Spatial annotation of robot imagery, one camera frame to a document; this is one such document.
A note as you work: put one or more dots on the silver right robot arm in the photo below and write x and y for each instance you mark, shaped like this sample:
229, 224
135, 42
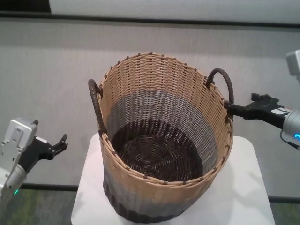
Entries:
293, 124

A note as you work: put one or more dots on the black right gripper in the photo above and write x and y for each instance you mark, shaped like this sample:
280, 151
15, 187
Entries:
267, 110

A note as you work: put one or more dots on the tan grey brown wicker basket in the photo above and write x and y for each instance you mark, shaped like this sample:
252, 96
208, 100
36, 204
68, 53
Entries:
164, 187

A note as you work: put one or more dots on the black wall panel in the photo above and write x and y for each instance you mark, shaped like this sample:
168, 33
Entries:
23, 5

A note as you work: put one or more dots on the black wall rail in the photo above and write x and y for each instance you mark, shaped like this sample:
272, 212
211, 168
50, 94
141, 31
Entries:
140, 20

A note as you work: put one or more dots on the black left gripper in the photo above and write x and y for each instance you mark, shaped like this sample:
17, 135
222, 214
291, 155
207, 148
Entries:
37, 150

